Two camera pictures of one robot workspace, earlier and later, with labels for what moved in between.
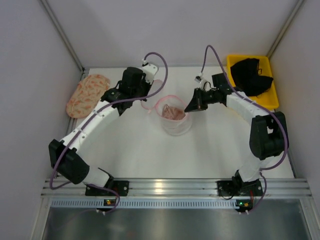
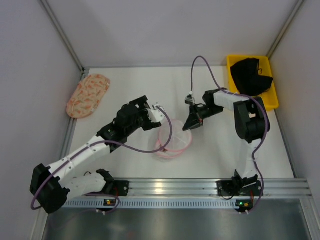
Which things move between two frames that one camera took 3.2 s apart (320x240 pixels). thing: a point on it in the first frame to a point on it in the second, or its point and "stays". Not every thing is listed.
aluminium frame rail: x=181 y=188 stays
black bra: x=245 y=74 stays
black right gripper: x=200 y=97 to x=195 y=114
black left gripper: x=144 y=88 to x=144 y=114
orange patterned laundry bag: x=86 y=95 stays
